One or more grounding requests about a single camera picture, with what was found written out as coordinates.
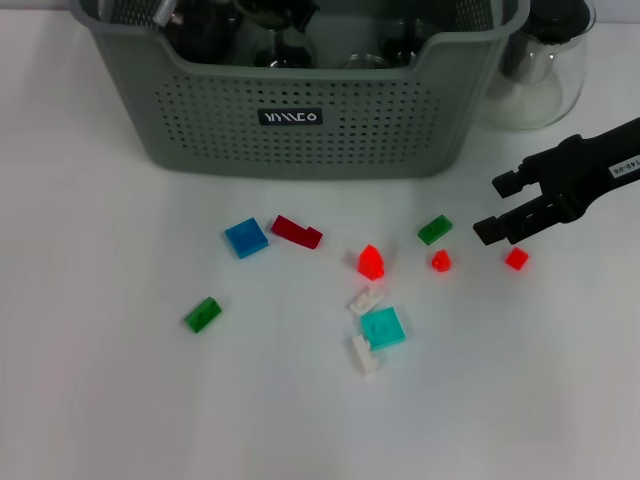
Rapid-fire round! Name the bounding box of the blue square toy brick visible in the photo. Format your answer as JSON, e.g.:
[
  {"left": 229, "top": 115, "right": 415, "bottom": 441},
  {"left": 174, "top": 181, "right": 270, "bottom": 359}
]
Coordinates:
[{"left": 223, "top": 217, "right": 270, "bottom": 260}]

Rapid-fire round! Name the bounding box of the dark red toy brick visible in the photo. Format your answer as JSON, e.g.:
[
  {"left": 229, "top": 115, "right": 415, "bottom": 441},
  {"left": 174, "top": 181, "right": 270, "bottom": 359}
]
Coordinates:
[{"left": 271, "top": 214, "right": 324, "bottom": 250}]

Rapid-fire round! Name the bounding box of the orange-red sloped toy brick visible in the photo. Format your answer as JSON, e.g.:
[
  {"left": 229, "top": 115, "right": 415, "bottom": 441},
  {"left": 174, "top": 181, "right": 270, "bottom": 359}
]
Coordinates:
[{"left": 357, "top": 243, "right": 386, "bottom": 281}]

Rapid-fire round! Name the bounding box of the grey-green perforated storage bin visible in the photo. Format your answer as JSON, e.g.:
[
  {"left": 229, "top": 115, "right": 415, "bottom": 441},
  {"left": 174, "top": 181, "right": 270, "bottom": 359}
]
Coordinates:
[{"left": 69, "top": 0, "right": 531, "bottom": 181}]

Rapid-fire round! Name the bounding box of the small red round brick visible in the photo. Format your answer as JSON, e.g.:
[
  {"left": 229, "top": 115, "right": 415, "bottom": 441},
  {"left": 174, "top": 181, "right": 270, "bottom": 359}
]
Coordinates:
[{"left": 428, "top": 248, "right": 454, "bottom": 274}]

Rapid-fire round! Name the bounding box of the green rectangular toy brick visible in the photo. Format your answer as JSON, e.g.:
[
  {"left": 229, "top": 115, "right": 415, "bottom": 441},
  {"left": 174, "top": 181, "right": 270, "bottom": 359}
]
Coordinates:
[
  {"left": 417, "top": 214, "right": 455, "bottom": 246},
  {"left": 183, "top": 295, "right": 223, "bottom": 334}
]

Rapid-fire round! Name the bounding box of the glass carafe with black lid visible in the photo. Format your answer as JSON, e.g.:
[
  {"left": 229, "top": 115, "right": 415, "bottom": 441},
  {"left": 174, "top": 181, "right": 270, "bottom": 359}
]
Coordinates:
[{"left": 477, "top": 0, "right": 599, "bottom": 132}]

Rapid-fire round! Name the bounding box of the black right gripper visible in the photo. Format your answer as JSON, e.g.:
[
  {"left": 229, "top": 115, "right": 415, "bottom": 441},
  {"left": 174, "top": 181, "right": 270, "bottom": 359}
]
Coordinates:
[{"left": 472, "top": 117, "right": 640, "bottom": 246}]

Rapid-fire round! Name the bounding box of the white notched toy brick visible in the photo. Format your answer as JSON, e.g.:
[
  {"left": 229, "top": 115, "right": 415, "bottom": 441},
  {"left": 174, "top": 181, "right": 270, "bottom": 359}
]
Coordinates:
[{"left": 349, "top": 334, "right": 380, "bottom": 376}]

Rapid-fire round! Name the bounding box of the small red square brick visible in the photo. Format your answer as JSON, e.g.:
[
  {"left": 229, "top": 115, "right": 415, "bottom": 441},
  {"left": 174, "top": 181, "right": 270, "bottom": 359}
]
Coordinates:
[{"left": 503, "top": 246, "right": 531, "bottom": 272}]

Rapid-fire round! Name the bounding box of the white studded toy brick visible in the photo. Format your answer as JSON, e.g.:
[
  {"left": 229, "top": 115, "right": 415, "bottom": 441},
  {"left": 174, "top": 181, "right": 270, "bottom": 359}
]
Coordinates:
[{"left": 348, "top": 287, "right": 386, "bottom": 316}]

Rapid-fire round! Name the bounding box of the glass teacup with black sleeve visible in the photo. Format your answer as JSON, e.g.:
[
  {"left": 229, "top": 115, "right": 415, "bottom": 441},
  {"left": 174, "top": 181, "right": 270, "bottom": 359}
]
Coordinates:
[
  {"left": 234, "top": 0, "right": 321, "bottom": 31},
  {"left": 382, "top": 18, "right": 435, "bottom": 69},
  {"left": 339, "top": 52, "right": 394, "bottom": 71},
  {"left": 252, "top": 27, "right": 319, "bottom": 70}
]

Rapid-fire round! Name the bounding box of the black round teapot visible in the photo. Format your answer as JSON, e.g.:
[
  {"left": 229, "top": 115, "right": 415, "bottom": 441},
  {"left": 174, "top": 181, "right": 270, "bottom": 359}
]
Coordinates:
[{"left": 172, "top": 14, "right": 246, "bottom": 64}]

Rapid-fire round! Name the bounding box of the teal square toy brick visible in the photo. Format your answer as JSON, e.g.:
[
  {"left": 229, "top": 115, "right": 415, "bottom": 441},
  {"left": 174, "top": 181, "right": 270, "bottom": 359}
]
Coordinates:
[{"left": 359, "top": 305, "right": 407, "bottom": 350}]

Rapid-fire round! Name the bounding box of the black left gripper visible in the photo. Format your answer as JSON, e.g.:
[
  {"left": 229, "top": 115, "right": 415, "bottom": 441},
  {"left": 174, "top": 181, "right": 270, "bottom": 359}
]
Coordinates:
[{"left": 172, "top": 0, "right": 321, "bottom": 29}]

